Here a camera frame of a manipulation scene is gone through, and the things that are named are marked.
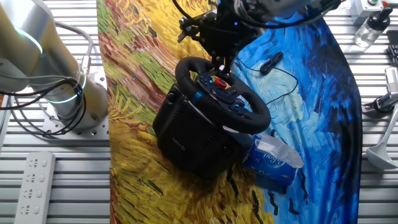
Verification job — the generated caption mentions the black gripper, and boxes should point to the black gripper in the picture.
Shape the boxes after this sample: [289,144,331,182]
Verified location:
[201,9,259,77]

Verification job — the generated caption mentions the black steering wheel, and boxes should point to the black steering wheel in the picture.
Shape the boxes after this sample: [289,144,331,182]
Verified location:
[174,56,272,135]

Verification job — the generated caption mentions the painted wheatfield cloth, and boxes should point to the painted wheatfield cloth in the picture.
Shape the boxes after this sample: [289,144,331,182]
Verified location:
[95,0,364,224]

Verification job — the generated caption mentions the blue tissue pack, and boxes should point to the blue tissue pack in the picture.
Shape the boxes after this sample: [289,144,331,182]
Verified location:
[241,134,305,187]

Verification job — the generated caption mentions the clear spray bottle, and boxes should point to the clear spray bottle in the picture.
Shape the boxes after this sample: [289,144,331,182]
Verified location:
[353,6,394,50]

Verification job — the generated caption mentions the white button box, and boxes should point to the white button box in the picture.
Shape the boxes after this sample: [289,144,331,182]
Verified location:
[349,0,386,26]

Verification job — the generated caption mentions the black keyboard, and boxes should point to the black keyboard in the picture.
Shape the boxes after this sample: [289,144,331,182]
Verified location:
[387,44,398,67]

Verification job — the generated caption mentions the white power strip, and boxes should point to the white power strip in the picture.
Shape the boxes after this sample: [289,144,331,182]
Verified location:
[14,151,57,224]

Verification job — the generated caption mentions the black usb cable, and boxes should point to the black usb cable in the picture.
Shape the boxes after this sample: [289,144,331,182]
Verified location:
[233,51,299,106]

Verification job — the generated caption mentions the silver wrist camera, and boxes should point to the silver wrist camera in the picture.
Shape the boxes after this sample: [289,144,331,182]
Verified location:
[177,11,218,44]

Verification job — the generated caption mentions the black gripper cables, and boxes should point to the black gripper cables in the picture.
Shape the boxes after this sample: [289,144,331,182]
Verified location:
[172,0,343,30]

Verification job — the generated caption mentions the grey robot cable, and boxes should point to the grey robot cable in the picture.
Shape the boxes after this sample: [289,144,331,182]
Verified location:
[51,20,94,75]

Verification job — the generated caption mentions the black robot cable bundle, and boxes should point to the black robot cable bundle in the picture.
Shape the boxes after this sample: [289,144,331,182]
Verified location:
[0,73,88,135]

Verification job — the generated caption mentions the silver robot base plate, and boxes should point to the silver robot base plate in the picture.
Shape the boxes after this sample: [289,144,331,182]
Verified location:
[42,70,110,140]

